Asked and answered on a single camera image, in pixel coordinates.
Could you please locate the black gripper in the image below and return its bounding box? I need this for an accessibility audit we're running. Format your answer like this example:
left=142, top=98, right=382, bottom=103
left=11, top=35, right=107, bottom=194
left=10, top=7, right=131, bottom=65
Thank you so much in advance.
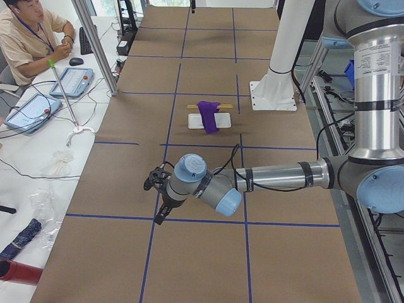
left=153, top=186, right=183, bottom=225

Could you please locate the purple towel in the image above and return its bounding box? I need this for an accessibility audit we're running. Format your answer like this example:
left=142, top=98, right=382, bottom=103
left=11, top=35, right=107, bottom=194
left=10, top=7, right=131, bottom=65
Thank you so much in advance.
left=197, top=100, right=220, bottom=134

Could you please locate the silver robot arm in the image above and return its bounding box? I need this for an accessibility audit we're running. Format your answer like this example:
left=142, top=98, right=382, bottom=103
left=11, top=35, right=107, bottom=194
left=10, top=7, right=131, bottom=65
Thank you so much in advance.
left=144, top=1, right=403, bottom=224

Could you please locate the wooden bar towel rack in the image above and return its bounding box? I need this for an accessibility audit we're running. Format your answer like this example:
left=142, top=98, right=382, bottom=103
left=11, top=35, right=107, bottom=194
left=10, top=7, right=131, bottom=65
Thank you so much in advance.
left=186, top=103, right=234, bottom=129

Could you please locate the black box with label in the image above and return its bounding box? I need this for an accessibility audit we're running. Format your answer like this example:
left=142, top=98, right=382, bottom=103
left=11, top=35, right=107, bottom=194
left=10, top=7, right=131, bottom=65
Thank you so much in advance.
left=116, top=40, right=129, bottom=56

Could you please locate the white crumpled cloth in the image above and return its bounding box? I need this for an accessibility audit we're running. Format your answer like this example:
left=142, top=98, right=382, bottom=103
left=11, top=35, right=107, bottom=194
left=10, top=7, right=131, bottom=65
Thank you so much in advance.
left=40, top=150, right=74, bottom=177

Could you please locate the black keyboard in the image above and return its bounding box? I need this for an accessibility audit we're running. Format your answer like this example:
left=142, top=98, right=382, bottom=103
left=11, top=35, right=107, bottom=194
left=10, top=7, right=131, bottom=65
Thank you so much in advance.
left=79, top=27, right=93, bottom=55

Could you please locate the reacher grabber stick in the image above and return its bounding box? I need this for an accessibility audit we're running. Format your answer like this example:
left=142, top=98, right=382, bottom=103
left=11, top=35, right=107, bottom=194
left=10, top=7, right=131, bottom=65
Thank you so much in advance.
left=48, top=59, right=96, bottom=148

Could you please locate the clear plastic bag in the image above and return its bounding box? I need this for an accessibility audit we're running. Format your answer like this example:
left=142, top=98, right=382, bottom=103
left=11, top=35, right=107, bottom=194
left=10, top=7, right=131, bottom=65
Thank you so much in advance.
left=29, top=189, right=64, bottom=251

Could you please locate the dark blue folded umbrella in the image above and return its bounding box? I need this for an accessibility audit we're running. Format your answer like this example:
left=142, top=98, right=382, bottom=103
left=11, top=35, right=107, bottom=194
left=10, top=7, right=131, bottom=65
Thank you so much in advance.
left=1, top=218, right=42, bottom=261

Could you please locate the black computer mouse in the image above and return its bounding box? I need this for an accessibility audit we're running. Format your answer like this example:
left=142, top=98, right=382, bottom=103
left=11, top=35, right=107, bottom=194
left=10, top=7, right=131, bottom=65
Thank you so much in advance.
left=69, top=57, right=84, bottom=66

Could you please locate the far blue teach pendant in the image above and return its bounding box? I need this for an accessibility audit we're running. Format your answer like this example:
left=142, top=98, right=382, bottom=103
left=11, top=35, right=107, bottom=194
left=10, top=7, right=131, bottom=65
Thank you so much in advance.
left=49, top=66, right=94, bottom=98

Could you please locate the blue teach pendant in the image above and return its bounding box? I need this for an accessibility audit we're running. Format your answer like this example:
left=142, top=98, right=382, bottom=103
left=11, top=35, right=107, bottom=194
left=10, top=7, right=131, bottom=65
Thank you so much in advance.
left=49, top=66, right=94, bottom=98
left=4, top=93, right=62, bottom=134

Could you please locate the near blue teach pendant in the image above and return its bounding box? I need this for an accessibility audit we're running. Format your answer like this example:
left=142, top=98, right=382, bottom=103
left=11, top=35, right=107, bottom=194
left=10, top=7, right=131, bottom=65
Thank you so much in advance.
left=4, top=93, right=62, bottom=134

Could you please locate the red cylinder tube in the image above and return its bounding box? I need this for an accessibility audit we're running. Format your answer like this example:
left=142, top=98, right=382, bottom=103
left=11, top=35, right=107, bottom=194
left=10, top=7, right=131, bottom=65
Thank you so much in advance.
left=1, top=259, right=43, bottom=285

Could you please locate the seated man beige shirt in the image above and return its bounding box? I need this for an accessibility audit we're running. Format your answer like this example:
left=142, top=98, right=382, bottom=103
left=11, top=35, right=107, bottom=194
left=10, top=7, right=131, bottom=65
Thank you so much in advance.
left=1, top=1, right=75, bottom=86

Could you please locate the blue storage bin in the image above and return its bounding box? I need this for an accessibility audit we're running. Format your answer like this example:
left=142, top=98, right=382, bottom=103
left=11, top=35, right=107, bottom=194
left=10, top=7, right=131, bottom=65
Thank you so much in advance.
left=344, top=60, right=355, bottom=89

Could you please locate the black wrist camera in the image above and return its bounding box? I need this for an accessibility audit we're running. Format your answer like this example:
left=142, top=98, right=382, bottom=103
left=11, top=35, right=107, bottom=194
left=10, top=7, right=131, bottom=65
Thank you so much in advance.
left=143, top=161, right=174, bottom=191

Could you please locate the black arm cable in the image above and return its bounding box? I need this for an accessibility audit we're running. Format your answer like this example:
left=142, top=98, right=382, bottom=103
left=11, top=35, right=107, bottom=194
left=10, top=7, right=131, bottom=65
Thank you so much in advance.
left=211, top=110, right=357, bottom=192

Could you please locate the aluminium frame post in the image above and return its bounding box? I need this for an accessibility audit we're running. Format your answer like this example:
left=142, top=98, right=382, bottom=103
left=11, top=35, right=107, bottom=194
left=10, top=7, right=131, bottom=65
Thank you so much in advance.
left=71, top=0, right=118, bottom=96

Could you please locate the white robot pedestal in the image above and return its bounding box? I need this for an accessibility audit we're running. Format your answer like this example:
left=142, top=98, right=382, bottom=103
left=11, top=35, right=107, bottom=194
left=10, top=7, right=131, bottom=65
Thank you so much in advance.
left=250, top=0, right=315, bottom=111

